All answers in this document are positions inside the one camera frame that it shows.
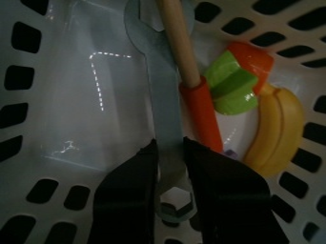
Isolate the orange and green toy carrot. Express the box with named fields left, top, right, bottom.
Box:
left=201, top=41, right=276, bottom=116

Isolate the yellow toy banana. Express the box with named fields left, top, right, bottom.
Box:
left=241, top=83, right=307, bottom=178

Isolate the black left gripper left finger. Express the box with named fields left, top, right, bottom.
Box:
left=86, top=138, right=158, bottom=244

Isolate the white plastic slotted basket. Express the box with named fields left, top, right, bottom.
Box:
left=0, top=0, right=326, bottom=244

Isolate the wooden stick with orange end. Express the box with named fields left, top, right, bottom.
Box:
left=156, top=0, right=225, bottom=154

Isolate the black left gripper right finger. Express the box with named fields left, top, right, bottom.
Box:
left=183, top=136, right=289, bottom=244

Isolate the grey-blue toy wrench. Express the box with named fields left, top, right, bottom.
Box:
left=121, top=0, right=200, bottom=224

